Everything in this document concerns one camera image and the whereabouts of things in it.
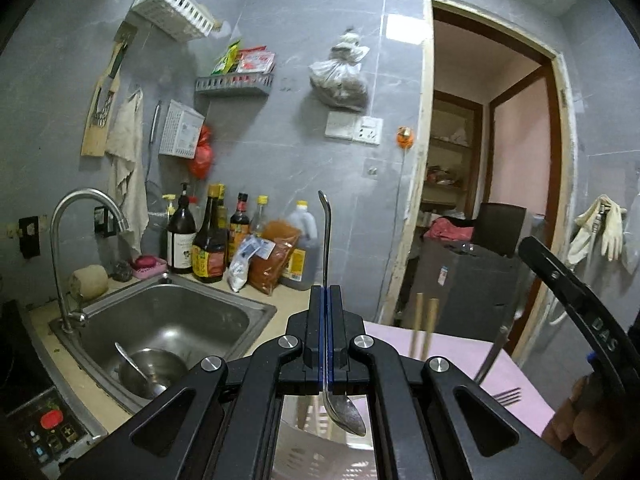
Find grey wall basket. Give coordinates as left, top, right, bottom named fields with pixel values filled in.
left=194, top=72, right=275, bottom=97

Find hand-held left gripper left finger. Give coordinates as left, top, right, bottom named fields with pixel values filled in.
left=60, top=285, right=326, bottom=480

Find orange chili powder bag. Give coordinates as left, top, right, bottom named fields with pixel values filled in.
left=248, top=219, right=303, bottom=296

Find hanging beige dish cloth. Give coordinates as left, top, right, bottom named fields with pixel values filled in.
left=104, top=88, right=150, bottom=257

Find wooden door frame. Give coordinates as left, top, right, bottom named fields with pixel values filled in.
left=379, top=0, right=579, bottom=367

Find black chair back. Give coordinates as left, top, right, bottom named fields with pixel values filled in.
left=472, top=202, right=528, bottom=258

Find white plastic wall box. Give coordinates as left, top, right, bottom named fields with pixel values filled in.
left=158, top=99, right=206, bottom=160

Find beige scrub sponge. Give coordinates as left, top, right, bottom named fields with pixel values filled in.
left=69, top=264, right=110, bottom=301

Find black induction cooker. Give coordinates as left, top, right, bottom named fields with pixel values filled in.
left=0, top=300, right=109, bottom=477

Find person's right hand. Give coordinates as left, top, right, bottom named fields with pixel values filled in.
left=542, top=374, right=627, bottom=467

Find red cap sauce bottle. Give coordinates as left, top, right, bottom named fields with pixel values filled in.
left=228, top=192, right=251, bottom=262

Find dark pump bottle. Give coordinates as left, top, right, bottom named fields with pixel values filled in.
left=166, top=182, right=197, bottom=275

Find curved metal faucet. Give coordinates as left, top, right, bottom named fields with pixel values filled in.
left=49, top=188, right=130, bottom=334

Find white wall switch plate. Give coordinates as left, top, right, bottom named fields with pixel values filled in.
left=324, top=111, right=359, bottom=140

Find wooden cutting board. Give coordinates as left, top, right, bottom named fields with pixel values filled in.
left=80, top=24, right=139, bottom=158

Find cooking oil jug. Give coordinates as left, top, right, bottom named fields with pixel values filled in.
left=279, top=200, right=320, bottom=292

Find hanging clear plastic bag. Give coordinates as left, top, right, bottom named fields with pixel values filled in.
left=308, top=27, right=370, bottom=111

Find white blue seasoning bag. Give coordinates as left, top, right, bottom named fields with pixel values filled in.
left=227, top=236, right=276, bottom=294

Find stainless steel sink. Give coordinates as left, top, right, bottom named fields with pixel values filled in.
left=49, top=273, right=278, bottom=414

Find metal fork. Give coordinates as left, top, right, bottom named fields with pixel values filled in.
left=472, top=324, right=522, bottom=406

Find pink soap dish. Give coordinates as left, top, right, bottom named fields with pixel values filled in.
left=130, top=254, right=169, bottom=280

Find yellow green snack packet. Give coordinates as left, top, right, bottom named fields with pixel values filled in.
left=212, top=39, right=242, bottom=76

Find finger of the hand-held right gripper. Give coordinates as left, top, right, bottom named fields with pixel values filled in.
left=517, top=236, right=594, bottom=311

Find olive yellow cap bottle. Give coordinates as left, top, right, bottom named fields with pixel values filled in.
left=216, top=184, right=230, bottom=232

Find white plastic utensil holder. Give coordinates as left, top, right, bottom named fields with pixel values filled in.
left=274, top=394, right=379, bottom=480

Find hanging metal strainer ladle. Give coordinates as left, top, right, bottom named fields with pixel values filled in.
left=144, top=100, right=166, bottom=222

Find white slotted wall rack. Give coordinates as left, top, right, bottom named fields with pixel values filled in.
left=130, top=0, right=216, bottom=44

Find steel bowl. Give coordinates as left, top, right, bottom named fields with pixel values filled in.
left=117, top=348, right=189, bottom=401

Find large dark soy sauce bottle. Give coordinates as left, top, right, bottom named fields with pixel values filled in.
left=191, top=183, right=229, bottom=284

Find wooden chopstick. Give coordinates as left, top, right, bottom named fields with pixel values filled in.
left=423, top=298, right=441, bottom=361
left=409, top=292, right=425, bottom=357

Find pink table mat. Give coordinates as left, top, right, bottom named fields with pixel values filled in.
left=362, top=320, right=557, bottom=439

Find hanging cream rubber gloves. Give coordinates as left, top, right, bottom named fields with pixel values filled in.
left=567, top=193, right=628, bottom=267

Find metal spoon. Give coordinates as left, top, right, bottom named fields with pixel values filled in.
left=317, top=190, right=368, bottom=437

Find red cloth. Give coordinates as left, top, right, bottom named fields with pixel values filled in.
left=423, top=216, right=475, bottom=243

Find red plastic bag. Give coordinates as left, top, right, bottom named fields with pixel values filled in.
left=188, top=124, right=214, bottom=180

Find black wall outlet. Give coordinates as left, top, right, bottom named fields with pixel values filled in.
left=93, top=206, right=119, bottom=238
left=18, top=216, right=41, bottom=260

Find red white snack packet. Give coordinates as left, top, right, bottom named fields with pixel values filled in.
left=234, top=47, right=276, bottom=75

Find clear yellow cap bottle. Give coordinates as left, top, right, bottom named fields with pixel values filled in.
left=249, top=194, right=269, bottom=239

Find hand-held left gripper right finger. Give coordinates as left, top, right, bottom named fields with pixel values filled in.
left=328, top=285, right=584, bottom=480

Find wooden shelf unit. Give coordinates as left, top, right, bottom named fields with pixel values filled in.
left=419, top=89, right=484, bottom=222

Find white wall socket plate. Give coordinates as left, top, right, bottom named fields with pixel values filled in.
left=353, top=115, right=384, bottom=146

